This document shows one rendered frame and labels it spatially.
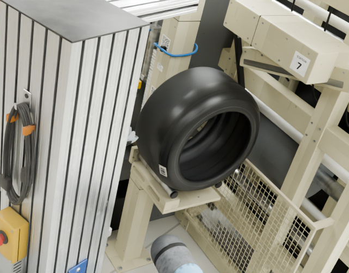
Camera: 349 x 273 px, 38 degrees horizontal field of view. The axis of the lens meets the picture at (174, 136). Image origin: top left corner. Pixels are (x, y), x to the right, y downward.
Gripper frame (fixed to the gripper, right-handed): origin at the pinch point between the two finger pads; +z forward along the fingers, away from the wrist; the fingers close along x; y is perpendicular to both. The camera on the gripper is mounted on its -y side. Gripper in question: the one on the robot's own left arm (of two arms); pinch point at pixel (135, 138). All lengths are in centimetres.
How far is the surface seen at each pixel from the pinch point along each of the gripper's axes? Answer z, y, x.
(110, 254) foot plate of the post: 38, -117, 36
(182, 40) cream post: 31, 37, 28
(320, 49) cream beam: 52, 63, -31
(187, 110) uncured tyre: 15.7, 19.9, -8.6
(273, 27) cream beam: 49, 61, -6
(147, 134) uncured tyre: 8.1, 0.0, 2.9
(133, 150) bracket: 21.3, -26.1, 25.6
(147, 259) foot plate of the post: 59, -115, 24
